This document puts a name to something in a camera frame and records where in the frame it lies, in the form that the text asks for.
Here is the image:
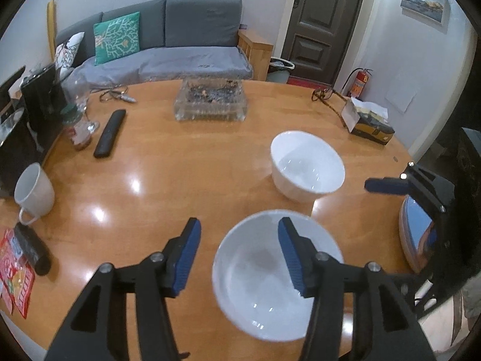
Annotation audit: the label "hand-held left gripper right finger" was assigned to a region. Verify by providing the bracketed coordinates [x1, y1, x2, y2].
[277, 217, 437, 361]

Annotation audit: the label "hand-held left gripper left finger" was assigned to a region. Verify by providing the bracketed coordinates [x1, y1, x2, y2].
[44, 217, 201, 361]

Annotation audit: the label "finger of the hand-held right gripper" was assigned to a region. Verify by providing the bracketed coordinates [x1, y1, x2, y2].
[364, 162, 455, 215]
[411, 212, 453, 320]

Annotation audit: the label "blue plate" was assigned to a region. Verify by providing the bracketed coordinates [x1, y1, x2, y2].
[398, 194, 442, 275]

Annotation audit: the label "white bowl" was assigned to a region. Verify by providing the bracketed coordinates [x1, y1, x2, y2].
[211, 211, 345, 344]
[271, 130, 346, 204]

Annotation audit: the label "tissue box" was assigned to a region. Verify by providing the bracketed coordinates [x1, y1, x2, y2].
[340, 97, 396, 146]

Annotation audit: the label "red fire extinguisher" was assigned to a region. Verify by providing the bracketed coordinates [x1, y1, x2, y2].
[348, 68, 374, 98]

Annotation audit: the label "black remote control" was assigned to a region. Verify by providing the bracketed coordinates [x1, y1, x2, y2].
[93, 109, 127, 159]

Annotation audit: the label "small black cylinder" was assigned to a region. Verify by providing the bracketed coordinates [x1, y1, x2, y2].
[14, 223, 52, 276]

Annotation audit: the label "grey trash bin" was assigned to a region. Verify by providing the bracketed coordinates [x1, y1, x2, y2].
[267, 56, 296, 83]

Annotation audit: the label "glass ashtray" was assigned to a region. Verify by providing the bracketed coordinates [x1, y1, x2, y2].
[173, 79, 249, 122]

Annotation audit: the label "white mug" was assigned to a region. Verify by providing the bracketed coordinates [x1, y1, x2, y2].
[14, 163, 56, 225]

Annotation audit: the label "red snack packet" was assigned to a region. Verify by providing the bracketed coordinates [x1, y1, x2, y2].
[0, 229, 35, 319]

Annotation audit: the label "spice jar with green lid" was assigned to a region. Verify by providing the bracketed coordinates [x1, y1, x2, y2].
[62, 106, 93, 152]

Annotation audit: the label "dark brown door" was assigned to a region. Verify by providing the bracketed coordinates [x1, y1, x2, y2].
[282, 0, 371, 85]

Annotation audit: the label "small red white sachet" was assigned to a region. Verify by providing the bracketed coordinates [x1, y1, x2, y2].
[0, 280, 16, 313]

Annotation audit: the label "white framed mountain painting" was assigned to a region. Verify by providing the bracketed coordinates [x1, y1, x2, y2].
[400, 0, 451, 27]

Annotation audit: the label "grey sofa cover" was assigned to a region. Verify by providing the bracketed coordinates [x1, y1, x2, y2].
[71, 46, 253, 85]

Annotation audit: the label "black electric kettle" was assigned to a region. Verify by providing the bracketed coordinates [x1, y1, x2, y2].
[0, 107, 42, 200]

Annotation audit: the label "wine glass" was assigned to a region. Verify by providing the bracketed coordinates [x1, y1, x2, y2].
[68, 77, 100, 134]

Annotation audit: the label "black tea machine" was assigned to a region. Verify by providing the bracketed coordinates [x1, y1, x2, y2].
[0, 64, 70, 151]

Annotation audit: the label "teal patterned cushion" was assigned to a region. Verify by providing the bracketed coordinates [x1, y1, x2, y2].
[93, 11, 141, 66]

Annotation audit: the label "grey wooden sofa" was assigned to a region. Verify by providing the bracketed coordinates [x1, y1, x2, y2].
[56, 0, 274, 83]

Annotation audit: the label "white patterned cushion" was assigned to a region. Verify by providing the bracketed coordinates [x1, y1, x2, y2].
[54, 32, 85, 69]

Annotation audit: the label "wooden plank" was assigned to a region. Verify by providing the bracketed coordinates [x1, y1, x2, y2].
[46, 1, 57, 61]

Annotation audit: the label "white wall panel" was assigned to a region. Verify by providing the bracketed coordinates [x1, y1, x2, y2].
[385, 69, 416, 113]

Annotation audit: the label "tortoise frame glasses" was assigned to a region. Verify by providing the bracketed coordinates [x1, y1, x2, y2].
[311, 87, 348, 130]

